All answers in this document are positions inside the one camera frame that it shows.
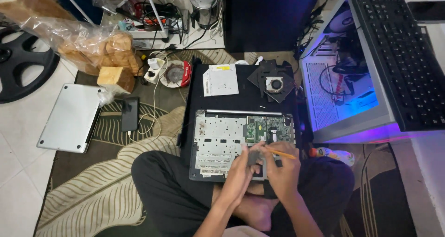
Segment orange-handled brush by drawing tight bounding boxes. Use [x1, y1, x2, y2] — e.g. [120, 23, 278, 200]
[266, 148, 297, 160]

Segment white lit computer case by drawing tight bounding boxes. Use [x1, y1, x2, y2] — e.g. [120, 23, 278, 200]
[300, 0, 401, 144]

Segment black laptop cover panel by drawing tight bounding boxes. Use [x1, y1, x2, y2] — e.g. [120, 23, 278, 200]
[178, 57, 307, 163]

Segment person's bare foot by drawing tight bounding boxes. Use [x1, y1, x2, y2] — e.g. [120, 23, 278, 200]
[213, 183, 279, 233]

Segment bundle of black cables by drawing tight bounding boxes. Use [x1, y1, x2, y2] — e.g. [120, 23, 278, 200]
[294, 0, 332, 61]

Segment plastic bag of bread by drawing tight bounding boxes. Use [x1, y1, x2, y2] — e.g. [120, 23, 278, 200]
[0, 0, 144, 96]

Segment closed silver laptop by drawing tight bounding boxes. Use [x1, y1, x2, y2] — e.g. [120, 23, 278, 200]
[36, 83, 105, 154]

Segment small grey dusty part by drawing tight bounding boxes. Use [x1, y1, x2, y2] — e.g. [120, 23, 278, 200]
[247, 150, 262, 167]

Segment leaf-patterned rug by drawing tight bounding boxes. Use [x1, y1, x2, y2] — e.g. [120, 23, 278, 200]
[33, 49, 418, 237]

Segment white shelf with clutter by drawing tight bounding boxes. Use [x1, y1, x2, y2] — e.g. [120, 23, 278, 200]
[56, 0, 191, 40]

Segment person's right hand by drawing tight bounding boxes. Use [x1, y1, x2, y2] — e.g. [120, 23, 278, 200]
[262, 142, 302, 201]

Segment person's left hand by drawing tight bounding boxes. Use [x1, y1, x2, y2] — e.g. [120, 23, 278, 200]
[225, 142, 267, 200]

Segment bottle with orange cap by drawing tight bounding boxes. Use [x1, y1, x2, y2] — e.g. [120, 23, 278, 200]
[309, 147, 355, 167]

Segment dark smartphone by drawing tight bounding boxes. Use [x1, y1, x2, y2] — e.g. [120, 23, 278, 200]
[406, 1, 445, 24]

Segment silver optical drive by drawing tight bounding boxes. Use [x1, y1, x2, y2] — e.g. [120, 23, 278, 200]
[203, 63, 240, 97]

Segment white plate with dust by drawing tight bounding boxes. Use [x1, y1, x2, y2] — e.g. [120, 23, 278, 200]
[159, 60, 185, 88]

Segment white charging cable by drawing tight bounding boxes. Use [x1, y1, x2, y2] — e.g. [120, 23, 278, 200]
[127, 51, 169, 143]

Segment black computer tower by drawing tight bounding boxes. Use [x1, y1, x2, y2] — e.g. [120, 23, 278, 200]
[222, 0, 325, 54]

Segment black smartphone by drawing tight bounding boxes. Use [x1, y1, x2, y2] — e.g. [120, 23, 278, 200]
[121, 97, 140, 133]

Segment black laptop fan assembly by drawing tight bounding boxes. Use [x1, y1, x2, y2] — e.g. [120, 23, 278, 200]
[247, 59, 297, 104]

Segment stainless steel kettle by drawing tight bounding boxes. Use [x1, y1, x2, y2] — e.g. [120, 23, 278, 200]
[189, 0, 220, 31]

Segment person's black trousers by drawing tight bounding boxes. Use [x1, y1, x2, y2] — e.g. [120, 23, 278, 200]
[131, 150, 356, 237]

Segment white power adapter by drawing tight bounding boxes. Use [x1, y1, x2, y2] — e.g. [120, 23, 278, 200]
[144, 58, 166, 85]

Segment opened laptop chassis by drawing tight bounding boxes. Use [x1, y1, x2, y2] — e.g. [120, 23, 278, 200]
[189, 109, 296, 182]

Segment red packet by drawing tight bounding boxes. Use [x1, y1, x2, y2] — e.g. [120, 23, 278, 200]
[180, 60, 192, 88]

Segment black keyboard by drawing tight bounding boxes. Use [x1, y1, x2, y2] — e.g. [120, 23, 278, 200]
[346, 0, 445, 132]

